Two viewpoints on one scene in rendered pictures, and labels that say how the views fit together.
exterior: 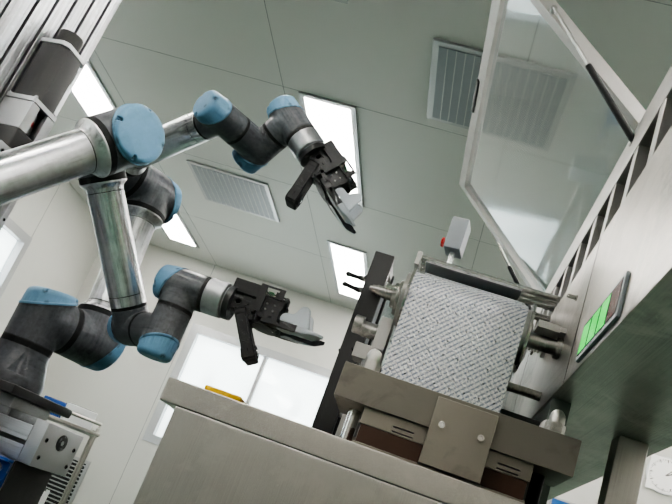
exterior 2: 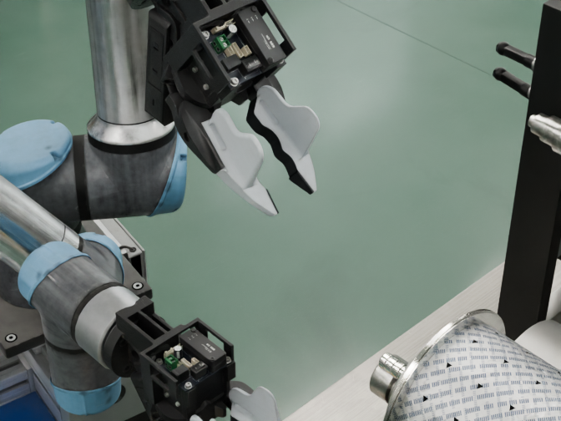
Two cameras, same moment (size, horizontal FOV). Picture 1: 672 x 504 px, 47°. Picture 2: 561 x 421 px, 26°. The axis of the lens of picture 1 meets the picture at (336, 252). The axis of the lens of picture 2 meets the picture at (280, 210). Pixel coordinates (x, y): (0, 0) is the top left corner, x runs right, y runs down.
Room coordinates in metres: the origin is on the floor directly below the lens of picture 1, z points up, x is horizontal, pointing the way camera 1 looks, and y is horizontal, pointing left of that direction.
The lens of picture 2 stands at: (0.91, -0.45, 1.95)
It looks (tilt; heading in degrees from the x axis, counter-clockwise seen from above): 38 degrees down; 35
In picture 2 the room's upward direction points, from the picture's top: straight up
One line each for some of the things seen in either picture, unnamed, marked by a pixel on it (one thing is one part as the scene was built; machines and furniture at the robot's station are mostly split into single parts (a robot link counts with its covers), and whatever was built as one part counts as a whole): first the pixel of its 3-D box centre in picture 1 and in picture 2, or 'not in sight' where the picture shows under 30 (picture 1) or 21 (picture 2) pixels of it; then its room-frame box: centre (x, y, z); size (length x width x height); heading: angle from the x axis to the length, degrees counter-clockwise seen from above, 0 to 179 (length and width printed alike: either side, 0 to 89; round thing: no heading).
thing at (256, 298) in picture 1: (256, 307); (170, 366); (1.53, 0.11, 1.12); 0.12 x 0.08 x 0.09; 79
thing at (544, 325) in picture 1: (550, 329); not in sight; (1.48, -0.46, 1.28); 0.06 x 0.05 x 0.02; 79
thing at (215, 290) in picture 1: (218, 299); (121, 328); (1.55, 0.19, 1.11); 0.08 x 0.05 x 0.08; 169
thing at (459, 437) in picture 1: (458, 439); not in sight; (1.23, -0.29, 0.96); 0.10 x 0.03 x 0.11; 79
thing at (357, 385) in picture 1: (451, 425); not in sight; (1.33, -0.29, 1.00); 0.40 x 0.16 x 0.06; 79
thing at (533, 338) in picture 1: (543, 343); not in sight; (1.48, -0.46, 1.25); 0.07 x 0.04 x 0.04; 79
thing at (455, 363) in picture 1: (444, 374); not in sight; (1.45, -0.28, 1.11); 0.23 x 0.01 x 0.18; 79
